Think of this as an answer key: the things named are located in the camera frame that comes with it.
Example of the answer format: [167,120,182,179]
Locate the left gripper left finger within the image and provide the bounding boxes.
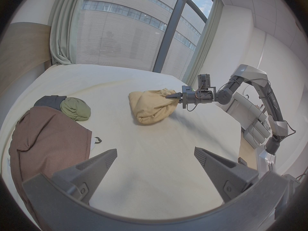
[51,149,118,206]

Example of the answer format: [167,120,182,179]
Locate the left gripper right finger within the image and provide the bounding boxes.
[194,147,260,204]

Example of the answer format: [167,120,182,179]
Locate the white printed garment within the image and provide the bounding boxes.
[89,136,103,157]

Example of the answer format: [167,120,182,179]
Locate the bed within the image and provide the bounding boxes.
[0,22,242,216]

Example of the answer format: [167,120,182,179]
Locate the green garment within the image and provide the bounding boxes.
[60,97,91,122]

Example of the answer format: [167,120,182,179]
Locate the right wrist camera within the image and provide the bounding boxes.
[197,74,217,92]

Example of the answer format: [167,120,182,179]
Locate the brown garment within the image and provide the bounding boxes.
[8,106,93,223]

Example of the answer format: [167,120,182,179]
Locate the cream shorts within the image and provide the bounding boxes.
[129,88,181,126]

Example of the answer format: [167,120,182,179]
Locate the window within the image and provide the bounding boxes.
[70,0,214,81]

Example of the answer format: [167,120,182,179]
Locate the dark grey garment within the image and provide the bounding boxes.
[34,95,67,111]

